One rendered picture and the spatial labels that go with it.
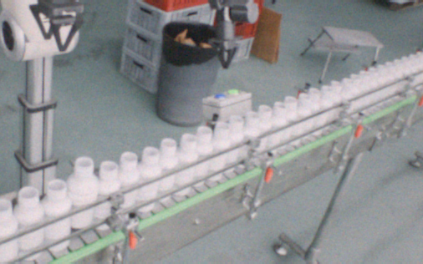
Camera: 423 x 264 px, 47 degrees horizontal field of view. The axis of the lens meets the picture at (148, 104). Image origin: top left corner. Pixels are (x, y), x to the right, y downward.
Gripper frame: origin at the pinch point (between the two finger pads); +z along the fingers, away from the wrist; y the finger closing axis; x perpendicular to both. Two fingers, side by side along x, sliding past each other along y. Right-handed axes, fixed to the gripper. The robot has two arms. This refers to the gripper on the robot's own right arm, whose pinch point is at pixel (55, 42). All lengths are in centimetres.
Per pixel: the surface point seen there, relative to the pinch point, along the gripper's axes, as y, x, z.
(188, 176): 18.2, 28.4, 33.8
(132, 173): 16.4, 11.2, 27.1
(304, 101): 17, 75, 25
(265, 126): 17, 57, 28
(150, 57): -164, 174, 110
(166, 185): 17.4, 22.0, 34.4
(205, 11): -161, 220, 78
